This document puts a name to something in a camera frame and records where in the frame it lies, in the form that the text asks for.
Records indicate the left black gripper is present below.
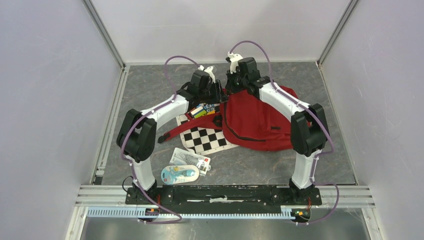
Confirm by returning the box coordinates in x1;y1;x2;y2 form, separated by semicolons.
199;79;229;105

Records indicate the red student backpack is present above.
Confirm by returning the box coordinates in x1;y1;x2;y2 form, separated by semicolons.
158;90;293;152

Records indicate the blue packaged correction tape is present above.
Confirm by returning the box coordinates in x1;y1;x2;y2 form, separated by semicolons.
160;165;200;185

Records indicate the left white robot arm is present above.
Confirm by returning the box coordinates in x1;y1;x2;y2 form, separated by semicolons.
116;66;226;204

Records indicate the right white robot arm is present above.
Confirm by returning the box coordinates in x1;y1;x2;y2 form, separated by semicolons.
220;53;331;204

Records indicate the brown blue green block stack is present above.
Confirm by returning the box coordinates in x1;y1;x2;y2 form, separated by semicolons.
189;106;208;119

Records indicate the yellow orange block stack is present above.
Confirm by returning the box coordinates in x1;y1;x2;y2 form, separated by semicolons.
206;110;216;116

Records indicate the black white chess mat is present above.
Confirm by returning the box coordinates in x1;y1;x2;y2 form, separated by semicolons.
176;103;239;156

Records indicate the packaged ruler set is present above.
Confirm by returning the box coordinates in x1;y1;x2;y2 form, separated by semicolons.
169;148;212;176

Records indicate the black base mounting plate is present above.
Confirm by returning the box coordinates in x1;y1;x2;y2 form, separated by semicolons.
125;185;323;215

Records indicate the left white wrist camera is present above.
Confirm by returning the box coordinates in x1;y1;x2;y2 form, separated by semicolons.
197;65;216;83

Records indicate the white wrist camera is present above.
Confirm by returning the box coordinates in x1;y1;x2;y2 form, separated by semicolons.
225;52;243;74
197;65;216;83

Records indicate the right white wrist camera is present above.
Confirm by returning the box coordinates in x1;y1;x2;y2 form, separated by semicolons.
225;52;243;74

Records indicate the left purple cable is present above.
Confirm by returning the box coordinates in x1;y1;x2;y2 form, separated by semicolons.
119;55;201;225

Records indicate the purple cable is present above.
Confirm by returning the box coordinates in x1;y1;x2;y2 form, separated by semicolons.
119;55;201;225
228;40;340;227

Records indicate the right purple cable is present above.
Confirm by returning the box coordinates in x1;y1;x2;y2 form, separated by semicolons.
228;40;340;227

